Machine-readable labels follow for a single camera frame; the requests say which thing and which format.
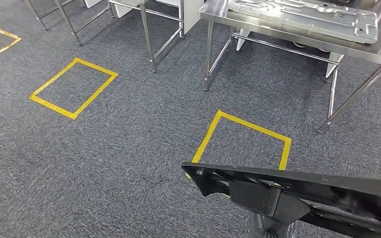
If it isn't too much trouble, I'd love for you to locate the stainless steel workbench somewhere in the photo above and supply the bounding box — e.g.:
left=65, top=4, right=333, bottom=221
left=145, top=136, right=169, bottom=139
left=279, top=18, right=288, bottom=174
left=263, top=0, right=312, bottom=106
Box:
left=199, top=0, right=381, bottom=134

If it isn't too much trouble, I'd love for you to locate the grooved aluminium plate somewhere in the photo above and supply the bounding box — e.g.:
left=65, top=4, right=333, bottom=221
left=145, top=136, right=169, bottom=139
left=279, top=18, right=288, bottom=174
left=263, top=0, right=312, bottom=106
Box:
left=227, top=0, right=379, bottom=44

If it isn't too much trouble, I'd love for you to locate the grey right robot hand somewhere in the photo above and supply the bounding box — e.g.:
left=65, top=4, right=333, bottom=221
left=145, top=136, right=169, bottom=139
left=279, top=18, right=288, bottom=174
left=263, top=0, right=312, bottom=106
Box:
left=248, top=210, right=298, bottom=238

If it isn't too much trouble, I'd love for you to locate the stainless steel table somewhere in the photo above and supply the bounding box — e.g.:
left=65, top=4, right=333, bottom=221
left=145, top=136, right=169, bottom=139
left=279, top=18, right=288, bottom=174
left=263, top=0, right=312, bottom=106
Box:
left=107, top=0, right=186, bottom=73
left=24, top=0, right=117, bottom=47

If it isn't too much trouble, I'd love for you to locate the black plastic frame part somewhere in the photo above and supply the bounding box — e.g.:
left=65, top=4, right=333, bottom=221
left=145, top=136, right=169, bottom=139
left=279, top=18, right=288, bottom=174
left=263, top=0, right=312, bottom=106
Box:
left=181, top=162, right=381, bottom=238

